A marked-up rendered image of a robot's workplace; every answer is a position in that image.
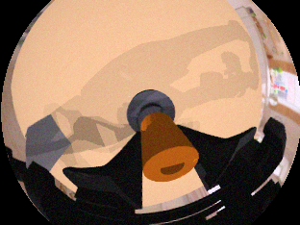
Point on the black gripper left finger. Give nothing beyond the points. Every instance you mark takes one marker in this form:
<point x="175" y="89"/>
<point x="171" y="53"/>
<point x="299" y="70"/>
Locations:
<point x="122" y="174"/>

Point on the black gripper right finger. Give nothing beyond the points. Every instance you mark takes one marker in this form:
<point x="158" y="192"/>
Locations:
<point x="215" y="153"/>

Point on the orange tapered knob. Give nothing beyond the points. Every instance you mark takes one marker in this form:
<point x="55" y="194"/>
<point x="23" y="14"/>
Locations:
<point x="166" y="152"/>

